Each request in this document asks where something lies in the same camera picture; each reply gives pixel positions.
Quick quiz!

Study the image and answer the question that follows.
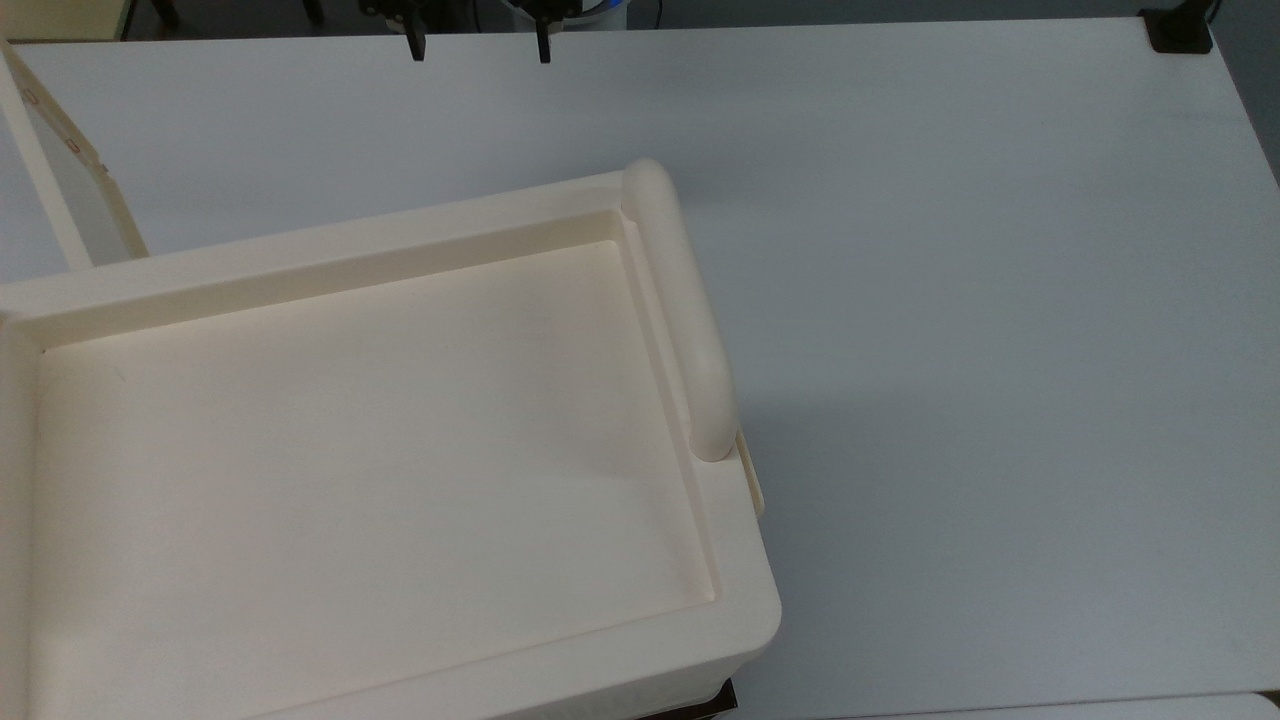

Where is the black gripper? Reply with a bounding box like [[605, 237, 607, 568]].
[[360, 0, 591, 66]]

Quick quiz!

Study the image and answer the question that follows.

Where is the translucent cream cabinet door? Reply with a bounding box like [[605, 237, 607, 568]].
[[0, 40, 152, 273]]

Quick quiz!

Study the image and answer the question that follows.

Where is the white and blue robot base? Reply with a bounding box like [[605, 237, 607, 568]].
[[500, 0, 633, 32]]

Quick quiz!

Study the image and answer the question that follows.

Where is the cream plastic cabinet body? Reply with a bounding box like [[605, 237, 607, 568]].
[[0, 170, 783, 720]]

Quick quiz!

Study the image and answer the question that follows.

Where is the cream cabinet side latch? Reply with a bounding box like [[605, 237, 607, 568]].
[[737, 430, 768, 519]]

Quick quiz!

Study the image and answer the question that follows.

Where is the black base under cabinet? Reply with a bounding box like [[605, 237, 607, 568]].
[[640, 679, 739, 720]]

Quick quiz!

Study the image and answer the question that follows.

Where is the light wooden furniture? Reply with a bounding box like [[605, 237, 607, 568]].
[[0, 0, 137, 43]]

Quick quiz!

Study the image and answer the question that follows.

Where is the black table clamp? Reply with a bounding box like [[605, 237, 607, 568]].
[[1142, 0, 1217, 55]]

